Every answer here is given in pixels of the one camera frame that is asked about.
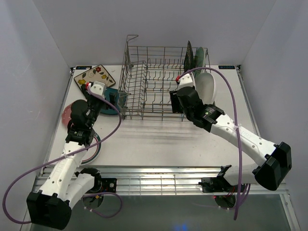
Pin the black floral square plate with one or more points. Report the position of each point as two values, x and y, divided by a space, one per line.
189 58

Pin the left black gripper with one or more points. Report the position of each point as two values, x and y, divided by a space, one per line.
112 98

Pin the grey wire dish rack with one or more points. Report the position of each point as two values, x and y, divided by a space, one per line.
148 74

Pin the left black table label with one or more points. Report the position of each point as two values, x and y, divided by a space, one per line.
83 67

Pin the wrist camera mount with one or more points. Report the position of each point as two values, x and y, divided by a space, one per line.
96 88
186 81

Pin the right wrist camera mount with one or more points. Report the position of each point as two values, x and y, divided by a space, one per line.
186 81

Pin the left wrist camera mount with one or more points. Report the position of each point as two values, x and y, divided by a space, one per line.
96 88

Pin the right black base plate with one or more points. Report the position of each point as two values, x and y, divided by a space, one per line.
216 185

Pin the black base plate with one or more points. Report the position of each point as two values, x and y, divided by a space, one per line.
107 185
216 185

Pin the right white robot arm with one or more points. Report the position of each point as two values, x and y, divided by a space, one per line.
272 161

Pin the right black table label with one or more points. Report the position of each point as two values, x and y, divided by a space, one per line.
226 67

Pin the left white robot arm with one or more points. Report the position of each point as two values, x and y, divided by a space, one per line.
52 204

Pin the pink dotted scalloped plate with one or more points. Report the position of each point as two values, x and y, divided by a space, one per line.
66 115

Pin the cream floral square plate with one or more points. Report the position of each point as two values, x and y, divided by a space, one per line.
96 73

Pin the black table label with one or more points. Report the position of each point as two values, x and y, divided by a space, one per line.
83 67
226 67

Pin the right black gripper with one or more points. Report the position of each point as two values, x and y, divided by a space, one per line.
174 102

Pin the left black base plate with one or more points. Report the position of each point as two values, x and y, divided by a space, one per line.
107 185

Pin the aluminium rail frame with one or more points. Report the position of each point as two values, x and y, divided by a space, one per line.
150 156

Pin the round plate teal rim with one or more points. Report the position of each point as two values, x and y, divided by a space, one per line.
93 152

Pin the teal square plate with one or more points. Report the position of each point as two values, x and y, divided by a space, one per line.
111 95

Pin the pale green plate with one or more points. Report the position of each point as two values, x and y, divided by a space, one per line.
200 57

